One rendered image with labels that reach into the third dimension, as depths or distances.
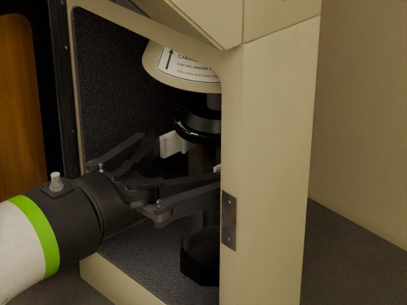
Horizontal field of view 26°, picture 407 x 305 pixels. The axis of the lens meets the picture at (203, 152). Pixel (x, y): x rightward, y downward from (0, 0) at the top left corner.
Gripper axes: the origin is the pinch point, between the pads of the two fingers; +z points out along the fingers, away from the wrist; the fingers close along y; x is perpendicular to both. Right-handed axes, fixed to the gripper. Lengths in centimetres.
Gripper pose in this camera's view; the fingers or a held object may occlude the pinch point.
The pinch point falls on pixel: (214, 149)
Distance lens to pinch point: 108.4
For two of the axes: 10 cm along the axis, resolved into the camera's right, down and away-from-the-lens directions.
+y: -6.8, -3.8, 6.3
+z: 7.4, -3.5, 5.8
